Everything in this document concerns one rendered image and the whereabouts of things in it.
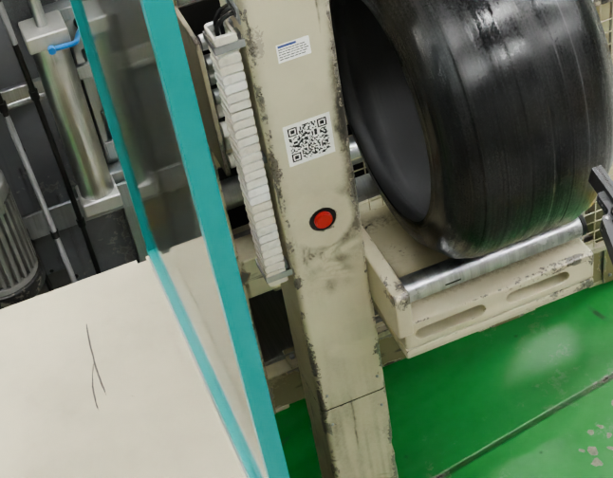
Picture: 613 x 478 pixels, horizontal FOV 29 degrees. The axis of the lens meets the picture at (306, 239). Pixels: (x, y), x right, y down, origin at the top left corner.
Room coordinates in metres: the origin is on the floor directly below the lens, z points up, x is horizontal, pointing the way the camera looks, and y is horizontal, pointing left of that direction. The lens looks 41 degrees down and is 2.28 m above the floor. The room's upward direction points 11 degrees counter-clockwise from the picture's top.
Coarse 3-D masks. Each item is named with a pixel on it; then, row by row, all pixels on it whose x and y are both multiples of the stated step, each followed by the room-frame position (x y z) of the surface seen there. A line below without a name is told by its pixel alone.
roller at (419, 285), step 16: (576, 224) 1.47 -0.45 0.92; (528, 240) 1.45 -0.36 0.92; (544, 240) 1.45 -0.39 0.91; (560, 240) 1.45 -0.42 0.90; (496, 256) 1.43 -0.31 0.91; (512, 256) 1.43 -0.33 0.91; (528, 256) 1.44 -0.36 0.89; (416, 272) 1.42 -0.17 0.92; (432, 272) 1.41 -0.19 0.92; (448, 272) 1.41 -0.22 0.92; (464, 272) 1.41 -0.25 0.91; (480, 272) 1.42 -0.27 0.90; (416, 288) 1.39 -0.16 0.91; (432, 288) 1.40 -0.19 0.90
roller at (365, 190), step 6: (366, 174) 1.70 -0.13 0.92; (360, 180) 1.69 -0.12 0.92; (366, 180) 1.68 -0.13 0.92; (372, 180) 1.68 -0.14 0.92; (360, 186) 1.67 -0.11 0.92; (366, 186) 1.67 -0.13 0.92; (372, 186) 1.67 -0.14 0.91; (360, 192) 1.67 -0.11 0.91; (366, 192) 1.67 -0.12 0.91; (372, 192) 1.67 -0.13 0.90; (378, 192) 1.67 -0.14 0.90; (360, 198) 1.66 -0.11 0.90; (366, 198) 1.67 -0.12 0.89
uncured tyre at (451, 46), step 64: (384, 0) 1.49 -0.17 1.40; (448, 0) 1.44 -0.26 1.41; (512, 0) 1.43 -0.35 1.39; (576, 0) 1.44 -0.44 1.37; (384, 64) 1.82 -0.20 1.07; (448, 64) 1.37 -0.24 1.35; (512, 64) 1.37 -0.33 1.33; (576, 64) 1.37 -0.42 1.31; (384, 128) 1.75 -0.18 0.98; (448, 128) 1.34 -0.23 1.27; (512, 128) 1.32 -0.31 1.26; (576, 128) 1.34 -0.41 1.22; (384, 192) 1.58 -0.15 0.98; (448, 192) 1.33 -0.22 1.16; (512, 192) 1.30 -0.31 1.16; (576, 192) 1.34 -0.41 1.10; (448, 256) 1.43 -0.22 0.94
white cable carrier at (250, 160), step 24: (216, 72) 1.45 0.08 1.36; (240, 72) 1.43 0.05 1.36; (240, 96) 1.42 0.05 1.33; (240, 120) 1.42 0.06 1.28; (240, 144) 1.42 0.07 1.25; (240, 168) 1.44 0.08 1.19; (264, 168) 1.43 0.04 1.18; (264, 192) 1.43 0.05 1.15; (264, 216) 1.42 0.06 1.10; (264, 240) 1.42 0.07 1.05; (264, 264) 1.42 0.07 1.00
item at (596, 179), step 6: (594, 168) 1.25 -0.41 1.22; (594, 174) 1.24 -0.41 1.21; (600, 174) 1.24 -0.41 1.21; (588, 180) 1.26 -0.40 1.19; (594, 180) 1.24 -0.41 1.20; (600, 180) 1.23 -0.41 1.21; (594, 186) 1.24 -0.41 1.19; (600, 186) 1.23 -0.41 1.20; (606, 186) 1.22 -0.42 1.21; (600, 192) 1.23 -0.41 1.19; (606, 192) 1.21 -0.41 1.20; (612, 192) 1.21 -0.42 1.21; (612, 198) 1.20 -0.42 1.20
